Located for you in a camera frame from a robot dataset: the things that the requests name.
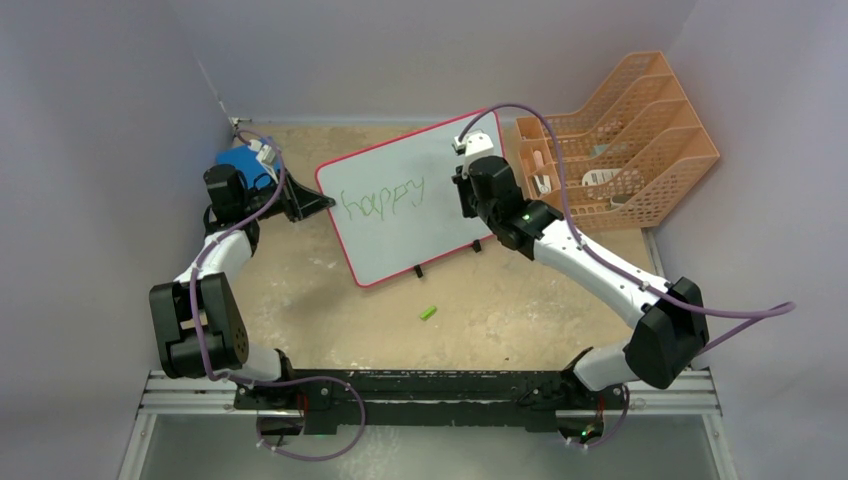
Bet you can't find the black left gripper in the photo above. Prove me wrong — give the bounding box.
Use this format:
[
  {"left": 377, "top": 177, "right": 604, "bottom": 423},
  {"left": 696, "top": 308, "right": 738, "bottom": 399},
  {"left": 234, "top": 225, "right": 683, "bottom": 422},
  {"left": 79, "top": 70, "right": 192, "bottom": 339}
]
[{"left": 241, "top": 169, "right": 334, "bottom": 224}]

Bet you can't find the pink framed whiteboard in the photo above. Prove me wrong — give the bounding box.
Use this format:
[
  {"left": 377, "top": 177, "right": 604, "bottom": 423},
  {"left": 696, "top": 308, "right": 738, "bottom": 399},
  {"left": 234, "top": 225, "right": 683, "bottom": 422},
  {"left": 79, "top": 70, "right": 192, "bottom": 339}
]
[{"left": 315, "top": 113, "right": 504, "bottom": 288}]

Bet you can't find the green marker cap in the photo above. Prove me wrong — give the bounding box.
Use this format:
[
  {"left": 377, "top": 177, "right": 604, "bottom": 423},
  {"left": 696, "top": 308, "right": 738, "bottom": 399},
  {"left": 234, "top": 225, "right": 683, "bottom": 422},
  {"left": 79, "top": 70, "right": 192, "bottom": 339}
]
[{"left": 419, "top": 305, "right": 438, "bottom": 321}]

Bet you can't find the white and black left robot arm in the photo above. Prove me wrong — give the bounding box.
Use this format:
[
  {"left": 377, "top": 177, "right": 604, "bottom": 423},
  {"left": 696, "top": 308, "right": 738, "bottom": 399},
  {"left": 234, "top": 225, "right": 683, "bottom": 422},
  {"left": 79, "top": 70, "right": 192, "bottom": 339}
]
[{"left": 149, "top": 164, "right": 336, "bottom": 409}]

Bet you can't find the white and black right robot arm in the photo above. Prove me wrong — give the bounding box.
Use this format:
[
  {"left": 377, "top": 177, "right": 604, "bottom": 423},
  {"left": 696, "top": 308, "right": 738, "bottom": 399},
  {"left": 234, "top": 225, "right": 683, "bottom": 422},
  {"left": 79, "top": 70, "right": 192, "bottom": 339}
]
[{"left": 452, "top": 156, "right": 709, "bottom": 407}]

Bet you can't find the blue box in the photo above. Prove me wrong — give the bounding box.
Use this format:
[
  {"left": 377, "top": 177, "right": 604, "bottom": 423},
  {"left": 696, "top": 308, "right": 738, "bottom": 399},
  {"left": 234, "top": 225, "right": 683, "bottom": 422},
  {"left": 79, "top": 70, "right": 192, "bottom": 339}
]
[{"left": 210, "top": 145, "right": 280, "bottom": 189}]

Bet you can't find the white stapler in organizer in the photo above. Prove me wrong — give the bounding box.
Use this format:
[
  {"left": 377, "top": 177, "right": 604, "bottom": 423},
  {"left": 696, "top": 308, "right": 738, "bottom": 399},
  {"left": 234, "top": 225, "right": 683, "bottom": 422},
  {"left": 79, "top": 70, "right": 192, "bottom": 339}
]
[{"left": 532, "top": 174, "right": 553, "bottom": 196}]

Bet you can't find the white remote in organizer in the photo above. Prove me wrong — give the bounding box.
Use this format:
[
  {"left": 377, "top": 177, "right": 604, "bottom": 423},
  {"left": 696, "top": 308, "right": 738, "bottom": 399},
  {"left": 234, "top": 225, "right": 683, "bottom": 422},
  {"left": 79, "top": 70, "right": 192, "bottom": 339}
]
[{"left": 581, "top": 168, "right": 621, "bottom": 186}]

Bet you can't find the orange plastic desk organizer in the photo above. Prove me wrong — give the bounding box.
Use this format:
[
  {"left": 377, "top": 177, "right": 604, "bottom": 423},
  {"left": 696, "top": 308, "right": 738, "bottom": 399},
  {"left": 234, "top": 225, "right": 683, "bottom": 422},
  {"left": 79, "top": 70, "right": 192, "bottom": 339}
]
[{"left": 515, "top": 51, "right": 720, "bottom": 232}]

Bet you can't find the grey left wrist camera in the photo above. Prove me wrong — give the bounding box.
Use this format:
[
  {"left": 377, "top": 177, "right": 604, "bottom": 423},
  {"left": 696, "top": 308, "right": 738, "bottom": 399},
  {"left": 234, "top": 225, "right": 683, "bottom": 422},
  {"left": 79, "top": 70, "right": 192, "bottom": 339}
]
[{"left": 246, "top": 138, "right": 279, "bottom": 183}]

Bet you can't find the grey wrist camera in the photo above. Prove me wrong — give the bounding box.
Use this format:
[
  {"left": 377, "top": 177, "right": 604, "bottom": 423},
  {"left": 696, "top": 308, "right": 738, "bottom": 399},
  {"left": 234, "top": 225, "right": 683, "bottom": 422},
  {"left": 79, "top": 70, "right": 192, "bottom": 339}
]
[
  {"left": 246, "top": 138, "right": 279, "bottom": 183},
  {"left": 452, "top": 130, "right": 495, "bottom": 178}
]

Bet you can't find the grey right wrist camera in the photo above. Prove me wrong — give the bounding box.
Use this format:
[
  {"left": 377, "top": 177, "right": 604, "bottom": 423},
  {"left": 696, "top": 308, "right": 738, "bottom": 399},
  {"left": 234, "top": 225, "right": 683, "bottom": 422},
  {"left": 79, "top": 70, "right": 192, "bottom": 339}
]
[{"left": 452, "top": 130, "right": 495, "bottom": 178}]

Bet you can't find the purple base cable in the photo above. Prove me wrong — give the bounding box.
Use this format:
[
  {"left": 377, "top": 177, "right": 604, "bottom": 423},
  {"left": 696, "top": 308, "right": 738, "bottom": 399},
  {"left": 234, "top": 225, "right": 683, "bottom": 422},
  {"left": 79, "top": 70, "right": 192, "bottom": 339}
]
[{"left": 231, "top": 374, "right": 367, "bottom": 464}]

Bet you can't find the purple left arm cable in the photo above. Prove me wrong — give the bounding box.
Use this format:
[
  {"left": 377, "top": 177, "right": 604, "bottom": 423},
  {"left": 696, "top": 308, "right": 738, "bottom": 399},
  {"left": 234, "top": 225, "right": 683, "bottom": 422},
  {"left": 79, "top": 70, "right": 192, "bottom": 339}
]
[{"left": 188, "top": 129, "right": 286, "bottom": 382}]

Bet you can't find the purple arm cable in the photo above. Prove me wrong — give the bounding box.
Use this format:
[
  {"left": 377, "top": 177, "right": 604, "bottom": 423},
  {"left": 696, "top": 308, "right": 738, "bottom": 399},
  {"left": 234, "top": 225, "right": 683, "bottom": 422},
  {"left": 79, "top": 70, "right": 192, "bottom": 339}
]
[
  {"left": 458, "top": 103, "right": 796, "bottom": 356},
  {"left": 188, "top": 129, "right": 286, "bottom": 382}
]

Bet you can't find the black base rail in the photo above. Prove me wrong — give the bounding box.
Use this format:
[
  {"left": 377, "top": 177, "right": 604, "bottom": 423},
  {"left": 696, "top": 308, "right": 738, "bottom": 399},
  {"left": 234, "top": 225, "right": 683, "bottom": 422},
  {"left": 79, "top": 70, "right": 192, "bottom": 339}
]
[{"left": 234, "top": 369, "right": 624, "bottom": 436}]

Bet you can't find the aluminium frame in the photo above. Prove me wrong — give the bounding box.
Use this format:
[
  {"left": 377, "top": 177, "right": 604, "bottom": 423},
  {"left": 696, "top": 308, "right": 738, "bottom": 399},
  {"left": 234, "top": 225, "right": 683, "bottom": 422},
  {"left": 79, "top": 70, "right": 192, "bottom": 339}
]
[{"left": 117, "top": 228, "right": 740, "bottom": 480}]

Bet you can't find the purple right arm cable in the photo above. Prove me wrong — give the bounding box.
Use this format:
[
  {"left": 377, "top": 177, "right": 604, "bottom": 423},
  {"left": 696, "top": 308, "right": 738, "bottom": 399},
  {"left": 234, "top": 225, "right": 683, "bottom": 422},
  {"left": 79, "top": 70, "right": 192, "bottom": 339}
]
[{"left": 458, "top": 103, "right": 796, "bottom": 356}]

